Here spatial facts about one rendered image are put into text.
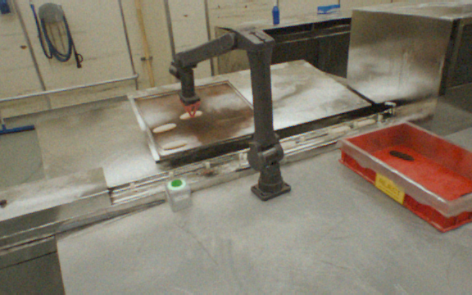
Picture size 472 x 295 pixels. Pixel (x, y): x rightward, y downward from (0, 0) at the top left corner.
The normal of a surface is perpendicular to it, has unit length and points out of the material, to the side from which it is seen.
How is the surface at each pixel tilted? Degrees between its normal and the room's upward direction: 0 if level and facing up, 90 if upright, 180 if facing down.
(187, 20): 90
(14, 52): 90
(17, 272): 90
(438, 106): 90
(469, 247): 0
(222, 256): 0
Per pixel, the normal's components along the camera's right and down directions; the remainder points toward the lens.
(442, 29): -0.91, 0.24
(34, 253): 0.41, 0.40
